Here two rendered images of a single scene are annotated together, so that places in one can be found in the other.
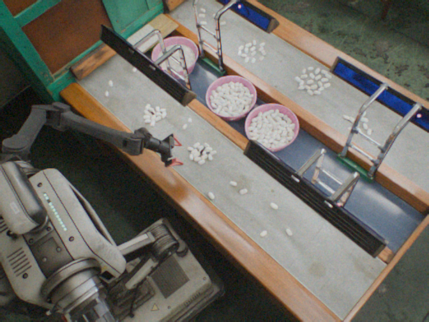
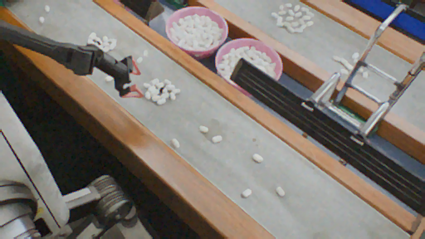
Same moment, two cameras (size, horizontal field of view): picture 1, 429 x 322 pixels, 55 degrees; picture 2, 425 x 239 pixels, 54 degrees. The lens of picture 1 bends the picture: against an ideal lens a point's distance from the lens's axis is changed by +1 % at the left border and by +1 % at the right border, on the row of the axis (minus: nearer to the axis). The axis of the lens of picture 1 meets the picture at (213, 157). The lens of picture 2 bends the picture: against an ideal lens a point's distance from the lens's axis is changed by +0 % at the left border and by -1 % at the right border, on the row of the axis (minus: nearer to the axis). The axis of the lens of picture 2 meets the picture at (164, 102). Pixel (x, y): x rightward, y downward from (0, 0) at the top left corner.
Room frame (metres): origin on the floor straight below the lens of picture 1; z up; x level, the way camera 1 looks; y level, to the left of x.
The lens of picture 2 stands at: (0.05, 0.21, 2.02)
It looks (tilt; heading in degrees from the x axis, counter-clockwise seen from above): 55 degrees down; 350
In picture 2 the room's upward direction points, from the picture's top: 1 degrees clockwise
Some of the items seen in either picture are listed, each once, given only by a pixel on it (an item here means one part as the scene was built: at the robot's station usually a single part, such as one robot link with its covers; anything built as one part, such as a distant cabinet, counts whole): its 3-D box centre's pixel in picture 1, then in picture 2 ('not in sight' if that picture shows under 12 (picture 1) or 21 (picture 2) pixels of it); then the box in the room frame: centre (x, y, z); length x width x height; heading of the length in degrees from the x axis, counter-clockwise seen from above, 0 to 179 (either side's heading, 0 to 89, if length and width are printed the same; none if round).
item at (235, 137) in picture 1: (233, 139); (199, 78); (1.07, -0.11, 0.71); 1.81 x 0.05 x 0.11; 36
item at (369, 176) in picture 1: (376, 135); (383, 72); (0.84, -0.73, 0.90); 0.20 x 0.19 x 0.45; 36
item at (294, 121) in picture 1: (271, 130); (246, 70); (1.07, -0.31, 0.72); 0.27 x 0.27 x 0.10
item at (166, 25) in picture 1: (149, 35); not in sight; (1.83, 0.24, 0.77); 0.33 x 0.15 x 0.01; 126
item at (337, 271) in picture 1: (208, 160); (169, 100); (0.96, 0.03, 0.73); 1.81 x 0.30 x 0.02; 36
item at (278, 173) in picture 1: (311, 191); (328, 126); (0.57, -0.33, 1.08); 0.62 x 0.08 x 0.07; 36
